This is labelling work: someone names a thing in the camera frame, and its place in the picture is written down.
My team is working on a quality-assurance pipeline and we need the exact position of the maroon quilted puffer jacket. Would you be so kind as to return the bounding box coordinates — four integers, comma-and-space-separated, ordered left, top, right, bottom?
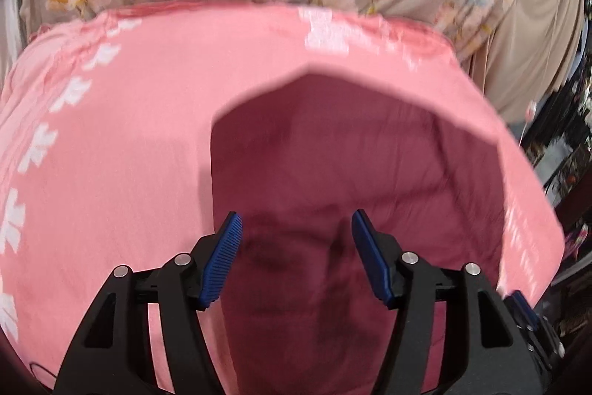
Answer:
211, 73, 505, 394

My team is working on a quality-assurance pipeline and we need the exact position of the pink blanket with white bows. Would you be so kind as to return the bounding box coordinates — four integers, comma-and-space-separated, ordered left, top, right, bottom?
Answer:
1, 2, 564, 394

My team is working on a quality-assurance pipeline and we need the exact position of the beige curtain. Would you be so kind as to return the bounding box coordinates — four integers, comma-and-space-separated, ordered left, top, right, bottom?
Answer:
465, 0, 585, 123

